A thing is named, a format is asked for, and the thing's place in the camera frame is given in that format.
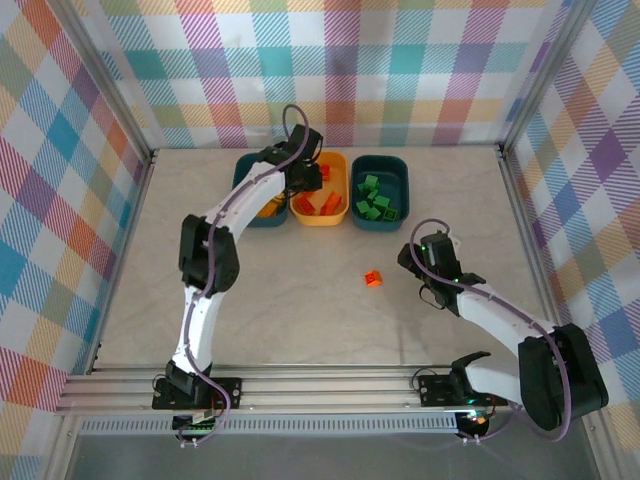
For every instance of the long orange lego brick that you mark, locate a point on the long orange lego brick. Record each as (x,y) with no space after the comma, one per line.
(331,204)

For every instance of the yellow lego brick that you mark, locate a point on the yellow lego brick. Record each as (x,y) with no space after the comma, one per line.
(279,202)
(267,211)

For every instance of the yellow plastic container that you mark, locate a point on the yellow plastic container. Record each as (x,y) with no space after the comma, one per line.
(320,220)

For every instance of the teal plastic container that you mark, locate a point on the teal plastic container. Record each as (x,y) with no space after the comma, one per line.
(385,226)
(245,170)

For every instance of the long green lego brick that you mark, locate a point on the long green lego brick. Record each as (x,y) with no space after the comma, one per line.
(374,194)

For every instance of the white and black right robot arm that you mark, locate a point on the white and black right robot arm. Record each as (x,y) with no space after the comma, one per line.
(500,310)

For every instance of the plaid fabric backdrop panel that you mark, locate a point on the plaid fabric backdrop panel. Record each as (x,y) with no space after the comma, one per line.
(40,200)
(325,75)
(600,200)

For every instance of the aluminium side rail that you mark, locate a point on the aluminium side rail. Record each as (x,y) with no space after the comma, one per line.
(527,225)
(141,200)

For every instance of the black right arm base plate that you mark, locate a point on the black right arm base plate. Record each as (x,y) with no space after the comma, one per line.
(432,392)

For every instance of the aluminium mounting rail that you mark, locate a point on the aluminium mounting rail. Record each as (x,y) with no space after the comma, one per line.
(325,390)

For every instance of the aluminium frame post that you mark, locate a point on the aluminium frame post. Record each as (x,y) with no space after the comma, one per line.
(106,80)
(544,75)

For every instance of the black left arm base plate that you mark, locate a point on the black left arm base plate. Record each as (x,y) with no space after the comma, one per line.
(230,395)

